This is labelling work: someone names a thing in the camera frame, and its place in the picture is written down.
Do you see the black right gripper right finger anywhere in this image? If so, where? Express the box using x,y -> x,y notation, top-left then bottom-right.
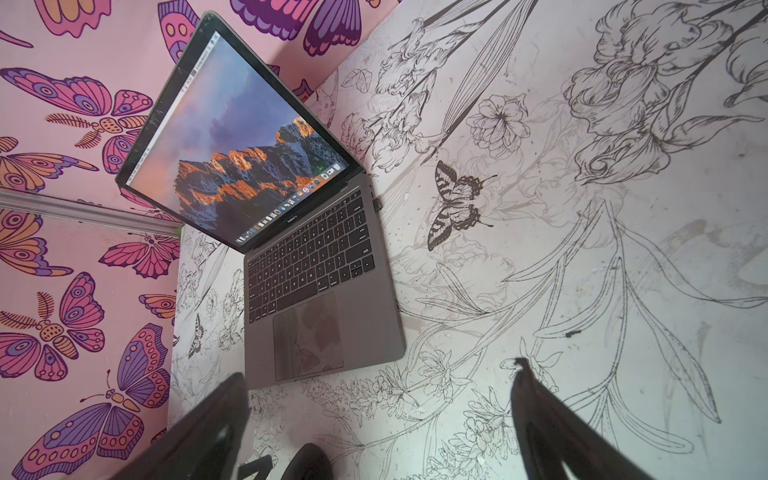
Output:
510,358 -> 649,479

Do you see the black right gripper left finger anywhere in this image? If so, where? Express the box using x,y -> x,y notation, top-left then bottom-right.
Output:
113,373 -> 249,479

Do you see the black wireless mouse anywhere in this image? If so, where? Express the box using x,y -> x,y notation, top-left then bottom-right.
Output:
281,443 -> 334,480

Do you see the grey laptop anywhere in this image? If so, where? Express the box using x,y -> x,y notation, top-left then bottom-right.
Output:
116,11 -> 406,390

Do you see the aluminium frame post left rear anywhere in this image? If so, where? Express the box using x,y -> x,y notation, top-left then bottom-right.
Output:
1,188 -> 181,237

